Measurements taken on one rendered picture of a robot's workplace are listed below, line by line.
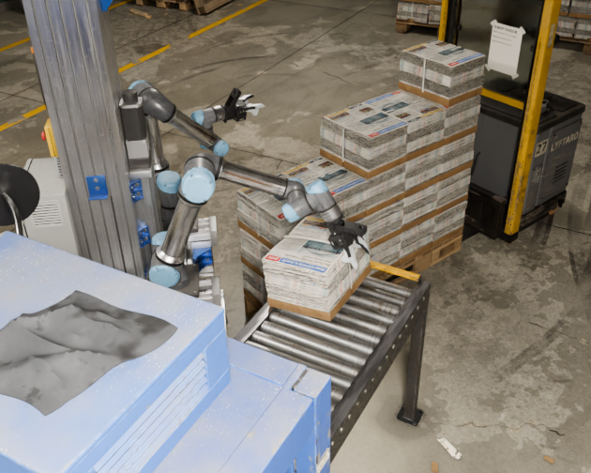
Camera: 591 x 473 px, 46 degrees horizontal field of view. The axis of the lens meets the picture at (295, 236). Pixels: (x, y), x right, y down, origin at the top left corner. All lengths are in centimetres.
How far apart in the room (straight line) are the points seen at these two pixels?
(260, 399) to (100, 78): 162
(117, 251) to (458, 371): 184
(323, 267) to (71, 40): 122
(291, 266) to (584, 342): 200
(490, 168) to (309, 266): 239
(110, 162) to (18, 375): 168
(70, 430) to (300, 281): 162
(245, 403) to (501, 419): 228
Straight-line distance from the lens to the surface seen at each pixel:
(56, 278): 151
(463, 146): 420
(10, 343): 137
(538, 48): 417
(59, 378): 126
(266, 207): 342
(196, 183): 251
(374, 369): 258
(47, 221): 299
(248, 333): 273
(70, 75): 274
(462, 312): 413
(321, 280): 261
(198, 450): 139
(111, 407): 121
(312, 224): 290
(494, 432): 353
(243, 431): 140
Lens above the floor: 261
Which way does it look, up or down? 34 degrees down
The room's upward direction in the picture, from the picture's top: 1 degrees counter-clockwise
